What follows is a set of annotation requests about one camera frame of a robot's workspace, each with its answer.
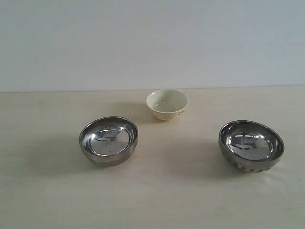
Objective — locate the ribbed stainless steel bowl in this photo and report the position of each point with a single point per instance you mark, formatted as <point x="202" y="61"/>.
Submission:
<point x="250" y="146"/>

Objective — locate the smooth stainless steel bowl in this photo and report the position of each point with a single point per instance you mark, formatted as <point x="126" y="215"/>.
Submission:
<point x="109" y="141"/>

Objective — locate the cream ceramic bowl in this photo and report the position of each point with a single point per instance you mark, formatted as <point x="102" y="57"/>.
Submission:
<point x="167" y="104"/>

